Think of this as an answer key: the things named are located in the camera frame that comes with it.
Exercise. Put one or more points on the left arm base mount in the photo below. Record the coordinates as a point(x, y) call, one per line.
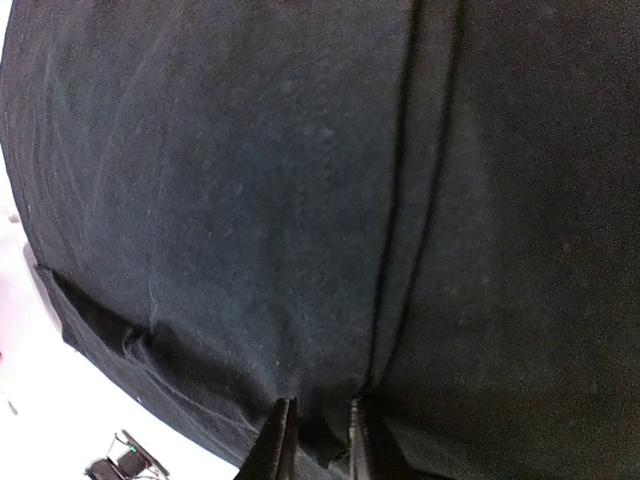
point(134, 463)

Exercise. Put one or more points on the black t-shirt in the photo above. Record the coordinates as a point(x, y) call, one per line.
point(427, 207)

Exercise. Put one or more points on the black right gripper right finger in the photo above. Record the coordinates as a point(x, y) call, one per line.
point(362, 445)

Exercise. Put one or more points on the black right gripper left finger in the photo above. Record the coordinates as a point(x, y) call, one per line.
point(272, 456)

